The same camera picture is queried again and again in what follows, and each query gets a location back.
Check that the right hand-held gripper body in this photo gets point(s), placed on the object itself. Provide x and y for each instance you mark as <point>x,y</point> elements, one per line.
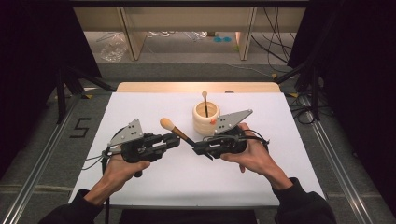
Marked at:
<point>229,123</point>

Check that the clear plastic bag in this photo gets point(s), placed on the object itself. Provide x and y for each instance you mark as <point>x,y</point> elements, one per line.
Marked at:
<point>113,49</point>

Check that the cream ribbed wooden brush holder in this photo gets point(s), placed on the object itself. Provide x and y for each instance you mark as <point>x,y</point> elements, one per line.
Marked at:
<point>202,126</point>

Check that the large gold-ferrule makeup brush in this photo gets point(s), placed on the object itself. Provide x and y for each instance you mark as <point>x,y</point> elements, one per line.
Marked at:
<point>168,124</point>

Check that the blue plastic object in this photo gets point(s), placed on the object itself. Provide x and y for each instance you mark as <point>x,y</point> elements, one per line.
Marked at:
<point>222,39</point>

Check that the wooden table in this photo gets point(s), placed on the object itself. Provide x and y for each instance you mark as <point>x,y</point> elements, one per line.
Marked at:
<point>171,87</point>

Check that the person's right hand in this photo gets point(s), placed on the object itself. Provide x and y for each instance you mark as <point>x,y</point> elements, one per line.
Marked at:
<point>258,158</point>

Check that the yellow tape piece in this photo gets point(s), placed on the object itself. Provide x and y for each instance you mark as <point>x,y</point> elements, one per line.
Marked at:
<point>293,95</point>
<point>88,96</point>

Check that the black curtain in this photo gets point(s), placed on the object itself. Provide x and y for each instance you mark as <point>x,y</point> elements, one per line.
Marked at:
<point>31,62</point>
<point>358,62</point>

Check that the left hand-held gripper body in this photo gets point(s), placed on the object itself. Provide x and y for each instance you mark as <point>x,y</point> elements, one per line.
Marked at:
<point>130,133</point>

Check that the aluminium floor rail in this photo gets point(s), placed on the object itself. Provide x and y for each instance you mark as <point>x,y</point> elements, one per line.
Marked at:
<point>37,174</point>
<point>339,174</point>

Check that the black metal stand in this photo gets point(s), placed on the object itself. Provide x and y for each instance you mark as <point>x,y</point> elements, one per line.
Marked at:
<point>314,93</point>
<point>60,93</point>

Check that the person's left hand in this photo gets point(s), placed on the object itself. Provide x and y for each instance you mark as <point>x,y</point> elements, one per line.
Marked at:
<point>116,172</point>

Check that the small thin makeup brush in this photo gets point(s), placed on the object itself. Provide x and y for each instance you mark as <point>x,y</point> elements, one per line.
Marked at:
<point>204,94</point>

